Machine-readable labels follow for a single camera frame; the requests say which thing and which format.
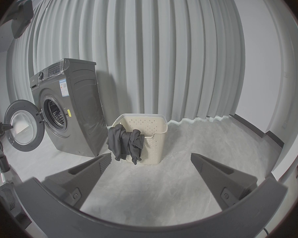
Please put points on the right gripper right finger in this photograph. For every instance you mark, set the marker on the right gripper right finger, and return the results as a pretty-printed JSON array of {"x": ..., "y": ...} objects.
[{"x": 213, "y": 173}]

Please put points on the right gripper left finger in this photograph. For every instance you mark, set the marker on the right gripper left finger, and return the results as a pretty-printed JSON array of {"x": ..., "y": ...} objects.
[{"x": 89, "y": 172}]

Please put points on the washing machine door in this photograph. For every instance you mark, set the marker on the washing machine door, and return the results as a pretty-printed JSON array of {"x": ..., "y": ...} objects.
[{"x": 37, "y": 136}]

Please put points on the heap of dark clothes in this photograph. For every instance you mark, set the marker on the heap of dark clothes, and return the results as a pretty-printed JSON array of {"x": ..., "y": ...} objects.
[{"x": 121, "y": 142}]

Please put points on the cream laundry basket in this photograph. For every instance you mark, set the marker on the cream laundry basket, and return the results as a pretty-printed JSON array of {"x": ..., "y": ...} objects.
[{"x": 154, "y": 142}]

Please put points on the grey washing machine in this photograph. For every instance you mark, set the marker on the grey washing machine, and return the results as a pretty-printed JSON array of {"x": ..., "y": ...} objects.
[{"x": 84, "y": 103}]

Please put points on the black skirting board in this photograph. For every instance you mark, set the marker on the black skirting board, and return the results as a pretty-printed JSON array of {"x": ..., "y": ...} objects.
[{"x": 260, "y": 132}]

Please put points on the white curtain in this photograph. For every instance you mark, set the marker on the white curtain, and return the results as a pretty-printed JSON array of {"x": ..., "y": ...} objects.
[{"x": 149, "y": 53}]

